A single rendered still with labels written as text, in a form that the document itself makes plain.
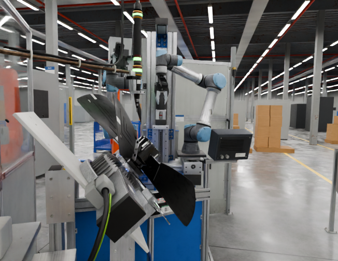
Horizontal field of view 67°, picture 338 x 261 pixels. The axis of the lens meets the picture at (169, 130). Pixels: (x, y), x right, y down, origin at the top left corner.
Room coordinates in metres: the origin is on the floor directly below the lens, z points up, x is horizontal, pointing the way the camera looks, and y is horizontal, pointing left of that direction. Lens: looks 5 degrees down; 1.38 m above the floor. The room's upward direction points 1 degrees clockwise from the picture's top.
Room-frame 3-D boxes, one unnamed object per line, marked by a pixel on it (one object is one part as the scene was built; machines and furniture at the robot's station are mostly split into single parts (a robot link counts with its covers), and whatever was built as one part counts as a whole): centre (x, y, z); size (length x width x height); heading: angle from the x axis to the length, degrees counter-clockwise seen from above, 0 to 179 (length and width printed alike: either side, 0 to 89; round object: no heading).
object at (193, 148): (2.06, -0.18, 1.09); 0.15 x 0.15 x 0.10
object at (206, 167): (1.69, -0.26, 0.96); 0.03 x 0.03 x 0.20; 16
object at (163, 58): (1.77, 0.06, 1.73); 0.09 x 0.08 x 0.11; 119
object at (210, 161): (1.72, -0.35, 1.04); 0.24 x 0.03 x 0.03; 106
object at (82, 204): (1.57, 0.16, 0.82); 0.90 x 0.04 x 0.08; 106
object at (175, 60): (1.83, -0.02, 1.73); 0.11 x 0.11 x 0.08; 29
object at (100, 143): (8.47, 1.82, 0.49); 1.27 x 0.88 x 0.98; 169
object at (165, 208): (1.43, 0.04, 0.85); 0.22 x 0.17 x 0.07; 122
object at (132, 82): (1.19, 0.16, 1.50); 0.09 x 0.07 x 0.10; 141
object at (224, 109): (3.19, -0.25, 1.10); 1.21 x 0.06 x 2.20; 106
